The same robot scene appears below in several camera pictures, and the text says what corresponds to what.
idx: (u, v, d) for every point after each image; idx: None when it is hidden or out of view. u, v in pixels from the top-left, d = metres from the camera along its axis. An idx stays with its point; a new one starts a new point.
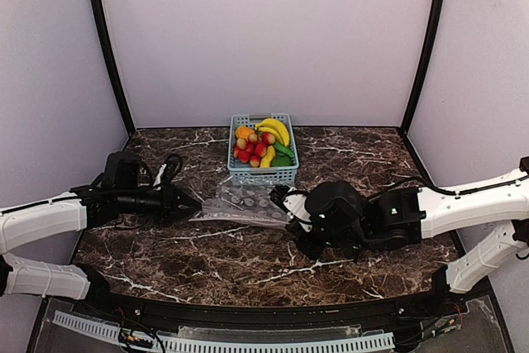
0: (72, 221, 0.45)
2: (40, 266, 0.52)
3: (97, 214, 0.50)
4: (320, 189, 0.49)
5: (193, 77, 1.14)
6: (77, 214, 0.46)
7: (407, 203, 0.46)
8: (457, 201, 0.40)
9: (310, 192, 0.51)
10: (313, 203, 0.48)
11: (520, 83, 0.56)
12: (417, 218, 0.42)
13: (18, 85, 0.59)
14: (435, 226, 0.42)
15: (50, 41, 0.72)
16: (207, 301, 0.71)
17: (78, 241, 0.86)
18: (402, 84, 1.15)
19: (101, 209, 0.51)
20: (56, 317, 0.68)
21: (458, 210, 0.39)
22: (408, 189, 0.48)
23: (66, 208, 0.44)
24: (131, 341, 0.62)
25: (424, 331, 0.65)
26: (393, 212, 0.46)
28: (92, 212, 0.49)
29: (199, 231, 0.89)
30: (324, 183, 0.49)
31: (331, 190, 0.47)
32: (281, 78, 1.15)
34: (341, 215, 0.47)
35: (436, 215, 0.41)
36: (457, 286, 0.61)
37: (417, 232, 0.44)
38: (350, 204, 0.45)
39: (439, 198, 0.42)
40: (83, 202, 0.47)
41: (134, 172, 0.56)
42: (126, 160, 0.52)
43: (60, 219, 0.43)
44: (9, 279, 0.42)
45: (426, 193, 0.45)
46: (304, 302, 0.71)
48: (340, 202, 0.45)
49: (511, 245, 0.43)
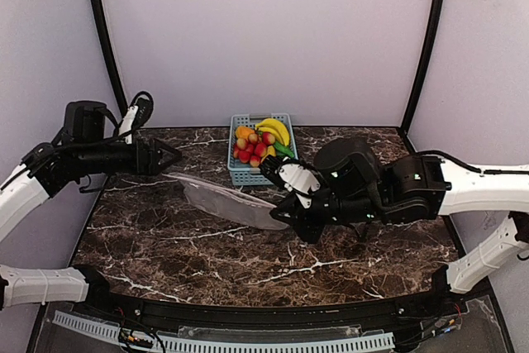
0: (33, 197, 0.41)
2: (35, 275, 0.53)
3: (54, 174, 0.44)
4: (334, 145, 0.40)
5: (193, 76, 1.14)
6: (31, 192, 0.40)
7: (430, 172, 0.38)
8: (480, 179, 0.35)
9: (321, 150, 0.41)
10: (323, 163, 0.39)
11: (520, 83, 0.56)
12: (443, 189, 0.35)
13: (18, 85, 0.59)
14: (452, 202, 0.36)
15: (50, 41, 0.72)
16: (207, 301, 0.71)
17: (79, 241, 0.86)
18: (402, 84, 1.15)
19: (58, 171, 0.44)
20: (56, 317, 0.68)
21: (481, 189, 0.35)
22: (431, 156, 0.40)
23: (14, 189, 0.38)
24: (131, 341, 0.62)
25: (424, 331, 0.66)
26: (415, 177, 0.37)
28: (47, 178, 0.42)
29: (200, 231, 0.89)
30: (338, 140, 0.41)
31: (345, 148, 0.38)
32: (281, 77, 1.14)
34: (355, 177, 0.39)
35: (461, 190, 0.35)
36: (457, 286, 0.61)
37: (438, 205, 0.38)
38: (368, 164, 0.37)
39: (462, 173, 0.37)
40: (30, 171, 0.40)
41: (96, 121, 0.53)
42: (88, 110, 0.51)
43: (17, 201, 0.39)
44: (7, 293, 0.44)
45: (449, 166, 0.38)
46: (304, 302, 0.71)
48: (358, 160, 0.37)
49: (512, 245, 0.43)
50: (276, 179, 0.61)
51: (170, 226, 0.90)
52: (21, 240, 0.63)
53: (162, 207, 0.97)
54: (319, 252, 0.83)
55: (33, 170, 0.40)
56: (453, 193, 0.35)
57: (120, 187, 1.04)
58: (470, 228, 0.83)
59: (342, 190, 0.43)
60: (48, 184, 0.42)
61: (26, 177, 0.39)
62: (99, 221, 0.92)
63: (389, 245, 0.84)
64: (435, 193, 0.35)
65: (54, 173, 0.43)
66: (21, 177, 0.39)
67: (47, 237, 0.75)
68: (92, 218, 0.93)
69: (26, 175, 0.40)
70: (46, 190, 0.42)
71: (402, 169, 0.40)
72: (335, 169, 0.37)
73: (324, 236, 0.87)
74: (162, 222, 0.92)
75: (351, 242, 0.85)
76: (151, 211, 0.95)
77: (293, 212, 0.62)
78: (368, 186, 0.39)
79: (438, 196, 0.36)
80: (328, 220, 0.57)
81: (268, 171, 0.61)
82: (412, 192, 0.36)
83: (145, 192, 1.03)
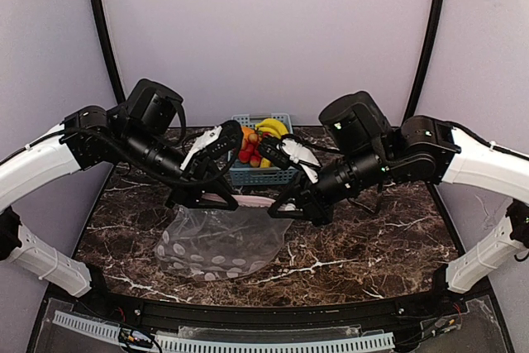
0: (62, 162, 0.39)
2: (50, 255, 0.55)
3: (92, 149, 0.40)
4: (340, 101, 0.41)
5: (193, 76, 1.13)
6: (57, 159, 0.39)
7: (439, 133, 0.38)
8: (488, 151, 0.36)
9: (326, 106, 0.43)
10: (326, 116, 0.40)
11: (520, 82, 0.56)
12: (453, 150, 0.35)
13: (18, 85, 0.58)
14: (455, 169, 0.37)
15: (49, 39, 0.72)
16: (207, 301, 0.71)
17: (78, 241, 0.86)
18: (402, 83, 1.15)
19: (98, 146, 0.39)
20: (56, 317, 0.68)
21: (487, 162, 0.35)
22: (443, 121, 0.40)
23: (43, 150, 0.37)
24: (131, 341, 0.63)
25: (424, 331, 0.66)
26: (426, 134, 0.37)
28: (81, 150, 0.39)
29: (197, 229, 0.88)
30: (344, 96, 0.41)
31: (350, 100, 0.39)
32: (280, 77, 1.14)
34: (359, 132, 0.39)
35: (469, 157, 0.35)
36: (455, 285, 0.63)
37: (443, 169, 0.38)
38: (370, 115, 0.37)
39: (473, 144, 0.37)
40: (63, 138, 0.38)
41: (162, 113, 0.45)
42: (159, 97, 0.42)
43: (45, 161, 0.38)
44: (14, 255, 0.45)
45: (461, 134, 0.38)
46: (304, 302, 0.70)
48: (361, 112, 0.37)
49: (508, 245, 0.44)
50: (278, 158, 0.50)
51: (165, 236, 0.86)
52: None
53: (162, 207, 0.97)
54: (319, 252, 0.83)
55: (65, 138, 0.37)
56: (459, 158, 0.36)
57: (120, 187, 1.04)
58: (471, 228, 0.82)
59: (345, 147, 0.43)
60: (79, 155, 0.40)
61: (57, 142, 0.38)
62: (100, 221, 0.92)
63: (389, 245, 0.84)
64: (443, 152, 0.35)
65: (94, 147, 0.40)
66: (54, 140, 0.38)
67: (49, 234, 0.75)
68: (92, 218, 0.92)
69: (58, 140, 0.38)
70: (78, 161, 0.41)
71: (410, 126, 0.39)
72: (337, 122, 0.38)
73: (324, 236, 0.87)
74: (162, 222, 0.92)
75: (350, 242, 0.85)
76: (151, 211, 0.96)
77: (301, 192, 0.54)
78: (372, 141, 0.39)
79: (446, 155, 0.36)
80: (343, 194, 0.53)
81: (268, 150, 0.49)
82: (419, 145, 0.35)
83: (145, 192, 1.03)
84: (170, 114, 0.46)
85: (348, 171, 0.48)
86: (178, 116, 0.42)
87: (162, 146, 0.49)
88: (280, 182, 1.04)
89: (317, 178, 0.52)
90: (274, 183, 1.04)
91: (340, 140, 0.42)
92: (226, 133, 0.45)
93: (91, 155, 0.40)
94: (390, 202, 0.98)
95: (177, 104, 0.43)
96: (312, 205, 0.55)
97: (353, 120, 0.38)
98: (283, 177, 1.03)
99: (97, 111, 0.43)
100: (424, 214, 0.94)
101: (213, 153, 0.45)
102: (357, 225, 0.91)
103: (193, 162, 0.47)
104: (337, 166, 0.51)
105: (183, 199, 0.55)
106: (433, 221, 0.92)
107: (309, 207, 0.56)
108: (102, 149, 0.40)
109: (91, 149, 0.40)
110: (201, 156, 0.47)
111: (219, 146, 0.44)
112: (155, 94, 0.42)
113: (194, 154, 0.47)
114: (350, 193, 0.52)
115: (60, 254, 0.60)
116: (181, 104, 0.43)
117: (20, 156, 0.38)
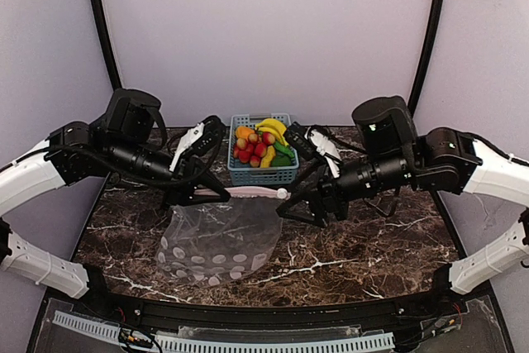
0: (46, 178, 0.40)
2: (45, 259, 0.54)
3: (78, 164, 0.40)
4: (375, 103, 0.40)
5: (193, 76, 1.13)
6: (42, 174, 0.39)
7: (462, 145, 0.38)
8: (508, 164, 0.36)
9: (359, 106, 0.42)
10: (360, 115, 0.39)
11: (519, 82, 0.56)
12: (476, 162, 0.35)
13: (19, 85, 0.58)
14: (476, 179, 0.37)
15: (48, 39, 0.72)
16: (207, 301, 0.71)
17: (78, 241, 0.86)
18: (403, 83, 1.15)
19: (83, 162, 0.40)
20: (56, 317, 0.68)
21: (507, 174, 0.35)
22: (465, 134, 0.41)
23: (27, 167, 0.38)
24: (131, 341, 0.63)
25: (424, 331, 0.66)
26: (450, 145, 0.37)
28: (65, 166, 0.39)
29: (195, 230, 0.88)
30: (378, 98, 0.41)
31: (387, 104, 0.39)
32: (281, 77, 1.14)
34: (391, 136, 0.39)
35: (489, 169, 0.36)
36: (458, 286, 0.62)
37: (464, 179, 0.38)
38: (405, 121, 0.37)
39: (493, 155, 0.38)
40: (47, 155, 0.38)
41: (140, 121, 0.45)
42: (133, 105, 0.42)
43: (29, 177, 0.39)
44: (6, 262, 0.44)
45: (482, 146, 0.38)
46: (304, 302, 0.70)
48: (397, 116, 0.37)
49: (519, 249, 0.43)
50: (305, 148, 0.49)
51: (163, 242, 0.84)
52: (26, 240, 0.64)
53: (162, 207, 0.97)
54: (319, 252, 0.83)
55: (50, 155, 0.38)
56: (481, 169, 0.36)
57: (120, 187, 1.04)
58: (472, 228, 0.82)
59: (374, 149, 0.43)
60: (64, 171, 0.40)
61: (41, 159, 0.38)
62: (99, 221, 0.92)
63: (389, 245, 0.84)
64: (466, 164, 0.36)
65: (79, 163, 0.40)
66: (38, 156, 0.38)
67: (49, 237, 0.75)
68: (92, 218, 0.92)
69: (42, 157, 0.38)
70: (62, 177, 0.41)
71: (434, 137, 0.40)
72: (372, 122, 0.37)
73: (324, 236, 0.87)
74: (162, 222, 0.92)
75: (351, 242, 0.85)
76: (151, 211, 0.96)
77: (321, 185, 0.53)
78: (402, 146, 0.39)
79: (467, 169, 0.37)
80: (361, 193, 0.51)
81: (297, 140, 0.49)
82: (445, 156, 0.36)
83: (145, 192, 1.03)
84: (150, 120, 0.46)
85: (370, 171, 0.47)
86: (155, 123, 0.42)
87: (150, 153, 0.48)
88: (280, 182, 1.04)
89: (338, 174, 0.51)
90: (273, 183, 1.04)
91: (371, 140, 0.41)
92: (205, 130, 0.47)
93: (77, 169, 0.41)
94: (390, 202, 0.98)
95: (154, 110, 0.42)
96: (330, 200, 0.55)
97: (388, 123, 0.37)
98: (283, 177, 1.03)
99: (80, 126, 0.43)
100: (424, 214, 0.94)
101: (198, 150, 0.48)
102: (357, 225, 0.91)
103: (181, 162, 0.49)
104: (359, 164, 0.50)
105: (177, 200, 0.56)
106: (433, 221, 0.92)
107: (327, 201, 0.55)
108: (87, 164, 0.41)
109: (75, 164, 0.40)
110: (186, 155, 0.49)
111: (204, 143, 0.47)
112: (129, 104, 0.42)
113: (181, 153, 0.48)
114: (369, 193, 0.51)
115: (54, 257, 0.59)
116: (157, 110, 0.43)
117: (5, 172, 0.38)
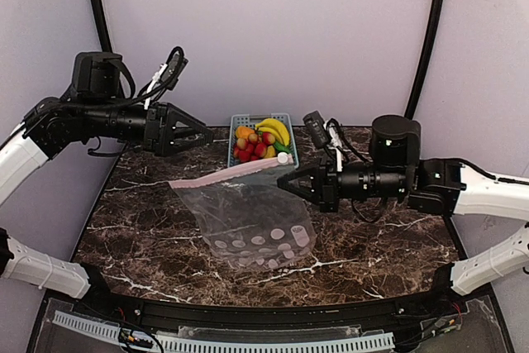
0: (30, 159, 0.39)
2: (44, 260, 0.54)
3: (57, 132, 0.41)
4: (393, 121, 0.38)
5: (192, 76, 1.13)
6: (24, 155, 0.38)
7: (449, 172, 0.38)
8: (493, 183, 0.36)
9: (378, 117, 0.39)
10: (380, 128, 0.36)
11: (518, 83, 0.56)
12: (458, 188, 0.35)
13: (22, 88, 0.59)
14: (463, 203, 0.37)
15: (49, 37, 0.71)
16: (207, 301, 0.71)
17: (79, 241, 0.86)
18: (403, 84, 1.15)
19: (61, 129, 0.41)
20: (56, 317, 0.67)
21: (493, 193, 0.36)
22: (453, 159, 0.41)
23: (8, 150, 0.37)
24: (131, 341, 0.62)
25: (424, 331, 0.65)
26: (436, 175, 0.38)
28: (45, 140, 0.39)
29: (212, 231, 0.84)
30: (397, 118, 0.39)
31: (407, 126, 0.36)
32: (281, 79, 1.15)
34: (398, 155, 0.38)
35: (474, 192, 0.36)
36: (459, 284, 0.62)
37: (452, 204, 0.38)
38: (418, 147, 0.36)
39: (478, 178, 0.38)
40: (25, 132, 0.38)
41: (108, 77, 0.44)
42: (97, 62, 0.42)
43: (13, 161, 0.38)
44: (9, 266, 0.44)
45: (469, 170, 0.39)
46: (305, 302, 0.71)
48: (413, 141, 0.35)
49: (524, 253, 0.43)
50: (320, 135, 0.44)
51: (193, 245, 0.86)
52: (26, 240, 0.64)
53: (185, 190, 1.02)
54: (319, 252, 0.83)
55: (27, 131, 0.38)
56: (464, 194, 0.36)
57: (120, 187, 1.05)
58: (470, 228, 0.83)
59: (378, 160, 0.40)
60: (46, 145, 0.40)
61: (21, 138, 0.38)
62: (99, 221, 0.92)
63: (389, 245, 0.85)
64: (450, 191, 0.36)
65: (59, 131, 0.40)
66: (17, 138, 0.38)
67: (53, 230, 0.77)
68: (92, 218, 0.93)
69: (21, 136, 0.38)
70: (45, 152, 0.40)
71: (422, 166, 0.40)
72: (390, 140, 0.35)
73: (324, 236, 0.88)
74: (162, 222, 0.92)
75: (351, 242, 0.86)
76: (151, 211, 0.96)
77: (328, 175, 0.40)
78: (407, 167, 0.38)
79: (451, 194, 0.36)
80: (355, 197, 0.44)
81: (315, 125, 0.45)
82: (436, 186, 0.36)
83: (145, 192, 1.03)
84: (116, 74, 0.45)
85: (370, 177, 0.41)
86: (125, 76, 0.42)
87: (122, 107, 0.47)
88: None
89: (341, 169, 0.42)
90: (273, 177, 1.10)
91: (378, 153, 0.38)
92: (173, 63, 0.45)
93: (57, 140, 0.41)
94: (390, 202, 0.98)
95: (115, 60, 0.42)
96: (328, 195, 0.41)
97: (403, 145, 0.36)
98: None
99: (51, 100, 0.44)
100: (423, 214, 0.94)
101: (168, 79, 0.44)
102: (357, 225, 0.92)
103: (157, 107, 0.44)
104: (361, 167, 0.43)
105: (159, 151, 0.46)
106: (433, 221, 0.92)
107: (328, 191, 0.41)
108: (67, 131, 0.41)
109: (54, 136, 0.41)
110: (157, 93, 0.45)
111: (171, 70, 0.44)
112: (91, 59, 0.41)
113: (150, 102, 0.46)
114: (359, 197, 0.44)
115: (55, 259, 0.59)
116: (121, 60, 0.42)
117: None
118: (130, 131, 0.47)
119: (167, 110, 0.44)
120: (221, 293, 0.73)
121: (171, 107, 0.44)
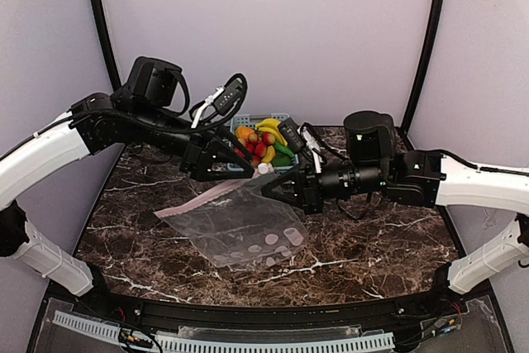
0: (71, 149, 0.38)
2: (55, 252, 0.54)
3: (104, 130, 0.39)
4: (364, 115, 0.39)
5: (191, 76, 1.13)
6: (66, 144, 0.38)
7: (429, 163, 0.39)
8: (474, 173, 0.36)
9: (350, 114, 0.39)
10: (350, 124, 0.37)
11: (517, 82, 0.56)
12: (436, 177, 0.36)
13: (21, 88, 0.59)
14: (445, 193, 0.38)
15: (49, 36, 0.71)
16: (207, 301, 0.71)
17: (79, 241, 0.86)
18: (402, 84, 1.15)
19: (109, 128, 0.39)
20: (56, 317, 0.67)
21: (475, 183, 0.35)
22: (434, 151, 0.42)
23: (53, 137, 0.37)
24: (131, 341, 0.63)
25: (424, 331, 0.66)
26: (415, 165, 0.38)
28: (92, 134, 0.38)
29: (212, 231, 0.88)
30: (367, 112, 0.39)
31: (377, 119, 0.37)
32: (282, 79, 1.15)
34: (374, 149, 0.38)
35: (454, 181, 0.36)
36: (456, 284, 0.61)
37: (434, 194, 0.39)
38: (389, 139, 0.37)
39: (459, 168, 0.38)
40: (73, 122, 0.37)
41: (164, 85, 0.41)
42: (158, 69, 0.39)
43: (54, 148, 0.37)
44: (22, 249, 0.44)
45: (450, 161, 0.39)
46: (305, 302, 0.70)
48: (383, 133, 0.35)
49: (515, 247, 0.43)
50: (295, 141, 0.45)
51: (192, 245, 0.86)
52: None
53: (186, 187, 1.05)
54: (319, 252, 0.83)
55: (75, 123, 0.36)
56: (445, 184, 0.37)
57: (120, 187, 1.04)
58: (470, 228, 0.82)
59: (355, 157, 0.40)
60: (90, 140, 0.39)
61: (67, 127, 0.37)
62: (99, 221, 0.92)
63: (389, 245, 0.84)
64: (429, 181, 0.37)
65: (105, 129, 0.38)
66: (63, 126, 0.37)
67: (53, 226, 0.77)
68: (92, 218, 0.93)
69: (68, 126, 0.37)
70: (87, 146, 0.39)
71: (402, 159, 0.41)
72: (360, 134, 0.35)
73: (324, 236, 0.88)
74: (162, 222, 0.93)
75: (351, 242, 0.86)
76: (151, 211, 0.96)
77: (307, 176, 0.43)
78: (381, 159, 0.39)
79: (432, 185, 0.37)
80: (340, 196, 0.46)
81: (288, 131, 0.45)
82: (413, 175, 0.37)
83: (145, 192, 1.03)
84: (171, 86, 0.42)
85: (350, 174, 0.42)
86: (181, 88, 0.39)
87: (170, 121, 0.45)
88: None
89: (321, 171, 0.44)
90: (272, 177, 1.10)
91: (353, 150, 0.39)
92: (235, 88, 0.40)
93: (102, 136, 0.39)
94: (390, 203, 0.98)
95: (175, 73, 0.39)
96: (310, 195, 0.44)
97: (374, 138, 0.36)
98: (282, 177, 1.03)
99: (102, 97, 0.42)
100: (423, 214, 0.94)
101: (221, 107, 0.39)
102: (357, 225, 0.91)
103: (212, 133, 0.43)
104: (341, 166, 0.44)
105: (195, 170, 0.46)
106: (433, 221, 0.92)
107: (309, 192, 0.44)
108: (114, 131, 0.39)
109: (101, 131, 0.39)
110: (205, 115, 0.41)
111: (227, 97, 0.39)
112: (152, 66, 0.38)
113: (198, 120, 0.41)
114: (345, 196, 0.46)
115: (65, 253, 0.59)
116: (181, 73, 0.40)
117: (25, 145, 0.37)
118: (172, 145, 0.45)
119: (213, 136, 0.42)
120: (221, 293, 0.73)
121: (216, 137, 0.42)
